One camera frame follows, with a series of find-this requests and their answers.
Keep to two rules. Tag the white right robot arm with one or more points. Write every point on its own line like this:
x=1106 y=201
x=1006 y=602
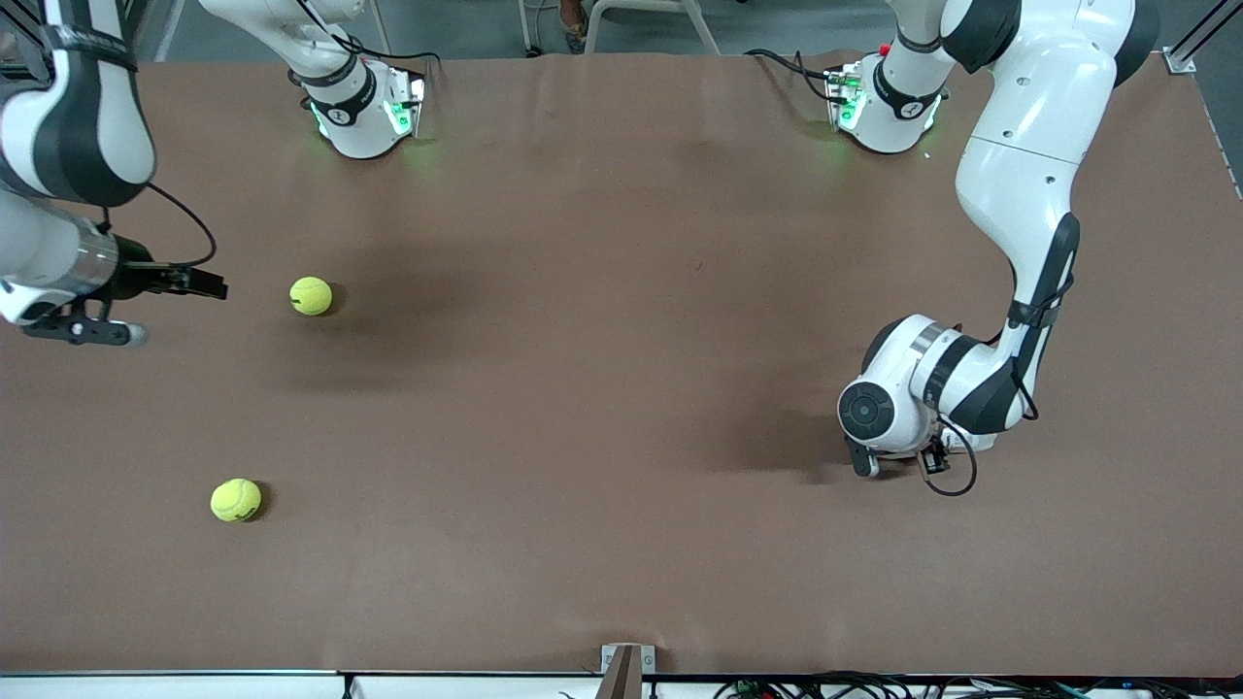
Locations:
x=73 y=136

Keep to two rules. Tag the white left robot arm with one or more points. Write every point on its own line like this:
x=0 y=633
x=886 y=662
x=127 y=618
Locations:
x=1029 y=146

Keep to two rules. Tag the white stool frame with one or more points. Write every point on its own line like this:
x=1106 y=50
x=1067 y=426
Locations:
x=703 y=29

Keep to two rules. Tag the yellow-green tennis ball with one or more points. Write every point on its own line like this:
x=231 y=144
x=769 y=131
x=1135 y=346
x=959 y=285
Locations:
x=236 y=500
x=311 y=296

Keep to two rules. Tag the brown table cover mat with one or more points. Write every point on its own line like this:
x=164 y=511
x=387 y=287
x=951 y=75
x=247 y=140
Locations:
x=621 y=544

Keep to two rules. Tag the white table edge rail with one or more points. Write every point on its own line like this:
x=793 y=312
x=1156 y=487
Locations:
x=194 y=687

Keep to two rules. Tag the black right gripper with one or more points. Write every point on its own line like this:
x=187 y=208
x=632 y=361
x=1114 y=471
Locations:
x=139 y=276

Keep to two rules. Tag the aluminium frame corner post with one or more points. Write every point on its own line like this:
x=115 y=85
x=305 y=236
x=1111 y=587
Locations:
x=1180 y=61

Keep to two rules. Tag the aluminium camera mount post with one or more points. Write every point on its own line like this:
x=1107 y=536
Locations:
x=621 y=680

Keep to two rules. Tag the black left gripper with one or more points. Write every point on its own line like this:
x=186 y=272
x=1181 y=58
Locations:
x=933 y=458

